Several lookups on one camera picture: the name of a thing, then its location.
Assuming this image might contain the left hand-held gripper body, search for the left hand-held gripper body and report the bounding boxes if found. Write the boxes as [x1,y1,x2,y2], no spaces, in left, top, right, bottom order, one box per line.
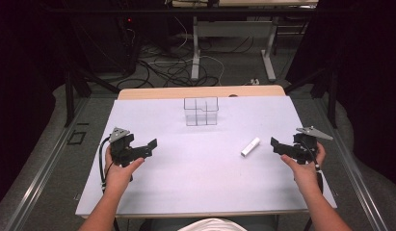
[108,126,136,168]

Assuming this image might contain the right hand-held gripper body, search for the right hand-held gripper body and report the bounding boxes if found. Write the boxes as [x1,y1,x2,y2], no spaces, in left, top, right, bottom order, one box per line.
[292,125,334,166]

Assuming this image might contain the person's left hand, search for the person's left hand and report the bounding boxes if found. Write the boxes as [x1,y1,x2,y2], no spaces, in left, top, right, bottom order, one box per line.
[104,145,145,194]

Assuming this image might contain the person's right hand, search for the person's right hand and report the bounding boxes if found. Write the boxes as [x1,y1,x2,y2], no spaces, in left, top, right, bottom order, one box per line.
[279,141,327,195]

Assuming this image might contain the white tube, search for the white tube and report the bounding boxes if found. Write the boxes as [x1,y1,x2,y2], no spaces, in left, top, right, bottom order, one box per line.
[240,137,261,159]

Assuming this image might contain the black metal stand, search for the black metal stand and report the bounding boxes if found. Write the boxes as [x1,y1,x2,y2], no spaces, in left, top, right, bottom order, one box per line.
[282,62,340,130]
[64,62,121,128]

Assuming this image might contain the clear acrylic organizer box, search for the clear acrylic organizer box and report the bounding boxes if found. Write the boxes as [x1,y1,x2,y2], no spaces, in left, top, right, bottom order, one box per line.
[183,96,220,127]

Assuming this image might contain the white table sheet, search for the white table sheet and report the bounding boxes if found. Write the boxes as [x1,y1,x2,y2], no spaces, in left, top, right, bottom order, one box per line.
[74,95,338,218]

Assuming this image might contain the person's white shirt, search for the person's white shirt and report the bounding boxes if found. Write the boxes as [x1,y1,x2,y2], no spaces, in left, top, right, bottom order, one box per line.
[177,218,249,231]

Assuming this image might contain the dark computer case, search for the dark computer case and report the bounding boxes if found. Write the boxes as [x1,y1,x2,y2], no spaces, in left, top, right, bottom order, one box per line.
[73,13,143,76]

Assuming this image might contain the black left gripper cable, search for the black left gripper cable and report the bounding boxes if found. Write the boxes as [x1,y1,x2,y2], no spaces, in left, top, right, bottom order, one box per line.
[97,136,116,194]

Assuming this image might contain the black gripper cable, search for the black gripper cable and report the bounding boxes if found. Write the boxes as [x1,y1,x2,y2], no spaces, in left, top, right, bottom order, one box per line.
[304,141,325,194]
[97,136,116,194]

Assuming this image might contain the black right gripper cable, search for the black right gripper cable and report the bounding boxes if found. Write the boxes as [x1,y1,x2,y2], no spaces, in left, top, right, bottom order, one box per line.
[304,141,325,194]

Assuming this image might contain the aluminium floor rail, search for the aluminium floor rail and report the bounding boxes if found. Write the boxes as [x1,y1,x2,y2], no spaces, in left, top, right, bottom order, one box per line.
[314,95,391,231]
[2,95,92,231]

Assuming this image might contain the tangle of floor cables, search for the tangle of floor cables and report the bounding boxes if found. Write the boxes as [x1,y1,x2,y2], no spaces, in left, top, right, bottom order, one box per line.
[115,15,256,90]

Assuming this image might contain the white metal desk frame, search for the white metal desk frame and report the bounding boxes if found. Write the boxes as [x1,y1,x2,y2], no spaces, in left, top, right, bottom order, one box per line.
[190,14,279,83]

